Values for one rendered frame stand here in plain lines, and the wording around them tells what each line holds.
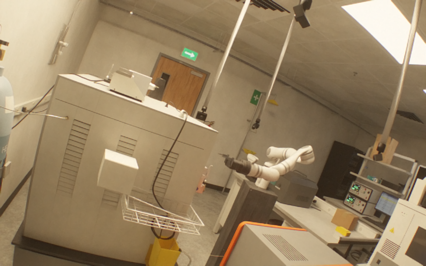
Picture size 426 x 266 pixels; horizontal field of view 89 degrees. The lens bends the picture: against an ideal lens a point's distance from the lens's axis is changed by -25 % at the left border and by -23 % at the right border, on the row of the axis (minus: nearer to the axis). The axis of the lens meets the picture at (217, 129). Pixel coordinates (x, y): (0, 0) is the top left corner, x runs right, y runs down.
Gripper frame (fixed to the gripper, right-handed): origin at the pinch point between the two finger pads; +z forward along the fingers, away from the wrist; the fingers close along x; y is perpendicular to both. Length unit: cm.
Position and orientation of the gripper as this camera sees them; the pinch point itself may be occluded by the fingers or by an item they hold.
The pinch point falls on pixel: (219, 154)
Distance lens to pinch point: 139.0
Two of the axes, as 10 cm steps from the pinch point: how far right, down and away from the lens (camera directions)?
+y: -3.7, 9.3, 0.5
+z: -8.6, -3.1, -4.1
